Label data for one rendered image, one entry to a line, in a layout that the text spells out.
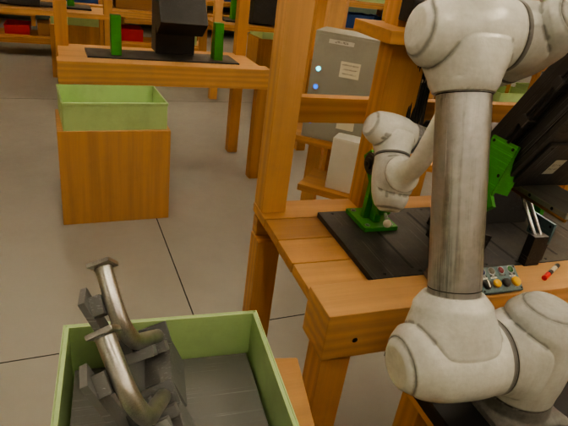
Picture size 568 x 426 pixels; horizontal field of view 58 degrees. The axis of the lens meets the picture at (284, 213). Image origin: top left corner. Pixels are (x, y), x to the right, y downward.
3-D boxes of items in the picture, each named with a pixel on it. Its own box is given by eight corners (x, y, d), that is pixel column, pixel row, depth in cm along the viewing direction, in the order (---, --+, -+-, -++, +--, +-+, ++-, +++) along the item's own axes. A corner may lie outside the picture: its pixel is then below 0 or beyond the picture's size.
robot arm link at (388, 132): (398, 126, 160) (395, 166, 157) (357, 111, 153) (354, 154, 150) (423, 115, 151) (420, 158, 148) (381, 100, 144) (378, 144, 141)
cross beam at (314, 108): (568, 128, 224) (576, 107, 220) (289, 122, 178) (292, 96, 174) (559, 124, 228) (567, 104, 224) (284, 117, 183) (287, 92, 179)
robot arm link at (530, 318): (574, 408, 106) (618, 324, 97) (501, 420, 101) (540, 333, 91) (521, 353, 120) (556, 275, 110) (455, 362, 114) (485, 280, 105)
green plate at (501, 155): (502, 211, 167) (537, 152, 160) (484, 206, 163) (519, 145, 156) (479, 196, 176) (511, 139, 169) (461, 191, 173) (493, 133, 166)
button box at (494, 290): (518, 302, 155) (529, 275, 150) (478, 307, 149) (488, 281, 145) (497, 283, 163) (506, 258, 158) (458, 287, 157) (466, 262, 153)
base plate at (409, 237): (635, 257, 188) (637, 252, 187) (371, 284, 150) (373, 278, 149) (548, 205, 223) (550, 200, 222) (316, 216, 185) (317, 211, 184)
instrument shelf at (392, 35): (605, 62, 185) (609, 51, 184) (389, 44, 154) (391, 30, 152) (553, 48, 206) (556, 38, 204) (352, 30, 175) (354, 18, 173)
